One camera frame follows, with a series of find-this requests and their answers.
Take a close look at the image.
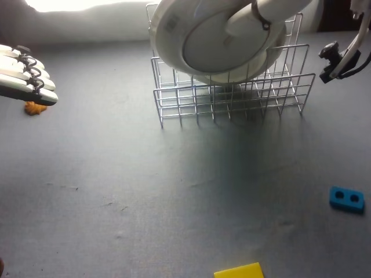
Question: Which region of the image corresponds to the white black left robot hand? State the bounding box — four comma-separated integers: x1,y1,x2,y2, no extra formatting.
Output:
0,44,59,107

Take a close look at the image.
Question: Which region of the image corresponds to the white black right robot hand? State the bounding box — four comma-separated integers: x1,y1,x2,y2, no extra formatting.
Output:
227,0,315,40

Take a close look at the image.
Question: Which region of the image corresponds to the white plate with barcode label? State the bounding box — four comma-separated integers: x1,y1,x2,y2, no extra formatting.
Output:
199,21,288,85

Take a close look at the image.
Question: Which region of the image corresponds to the white plate with grey smudge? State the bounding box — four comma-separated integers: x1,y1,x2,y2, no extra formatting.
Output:
149,0,281,81

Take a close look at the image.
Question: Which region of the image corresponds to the orange swirl cookie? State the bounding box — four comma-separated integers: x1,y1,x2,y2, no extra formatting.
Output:
24,101,48,116

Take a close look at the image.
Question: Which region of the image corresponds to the dark brown furniture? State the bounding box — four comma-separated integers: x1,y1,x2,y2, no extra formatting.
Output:
317,0,371,32

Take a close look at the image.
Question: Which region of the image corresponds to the blue block with two holes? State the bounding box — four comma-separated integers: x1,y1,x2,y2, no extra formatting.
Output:
329,186,365,215

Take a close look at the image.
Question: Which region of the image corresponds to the yellow flat block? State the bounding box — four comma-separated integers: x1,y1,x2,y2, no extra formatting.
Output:
213,254,265,278

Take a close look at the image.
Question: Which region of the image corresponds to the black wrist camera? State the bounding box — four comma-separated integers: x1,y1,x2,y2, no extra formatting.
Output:
318,41,363,85

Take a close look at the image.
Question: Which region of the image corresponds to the white camera cable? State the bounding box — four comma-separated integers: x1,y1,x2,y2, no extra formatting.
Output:
336,0,369,79

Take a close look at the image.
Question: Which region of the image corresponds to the silver wire dish rack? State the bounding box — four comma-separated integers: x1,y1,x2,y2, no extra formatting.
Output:
146,2,317,129

